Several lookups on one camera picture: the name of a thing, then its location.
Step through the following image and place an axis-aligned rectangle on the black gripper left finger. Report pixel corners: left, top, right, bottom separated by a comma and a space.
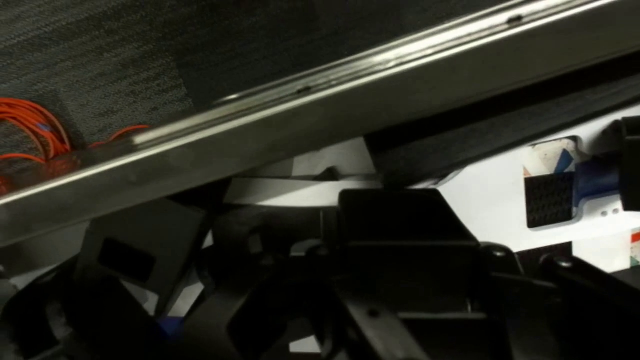
197, 242, 427, 360

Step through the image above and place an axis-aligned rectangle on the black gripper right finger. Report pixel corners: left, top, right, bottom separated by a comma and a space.
475, 244, 640, 360

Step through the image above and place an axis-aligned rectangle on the black plastic block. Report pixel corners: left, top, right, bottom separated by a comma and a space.
335, 187, 486, 316

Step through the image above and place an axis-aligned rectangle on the gray metal tool drawer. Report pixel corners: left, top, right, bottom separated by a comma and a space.
0, 0, 640, 360

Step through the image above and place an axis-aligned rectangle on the black textured pad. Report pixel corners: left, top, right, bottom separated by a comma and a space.
521, 170, 575, 229

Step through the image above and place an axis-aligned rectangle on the white box with labels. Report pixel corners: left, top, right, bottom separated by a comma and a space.
411, 101, 640, 275

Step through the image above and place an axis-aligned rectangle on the blue plastic piece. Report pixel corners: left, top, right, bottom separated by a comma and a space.
572, 148, 625, 216

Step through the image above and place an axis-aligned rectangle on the white flat plate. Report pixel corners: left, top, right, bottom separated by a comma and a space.
222, 136, 382, 207

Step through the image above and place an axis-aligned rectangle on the black box part with hole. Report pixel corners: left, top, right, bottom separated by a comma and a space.
75, 198, 207, 316

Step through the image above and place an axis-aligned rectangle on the orange cable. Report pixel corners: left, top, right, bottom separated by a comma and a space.
0, 95, 156, 195

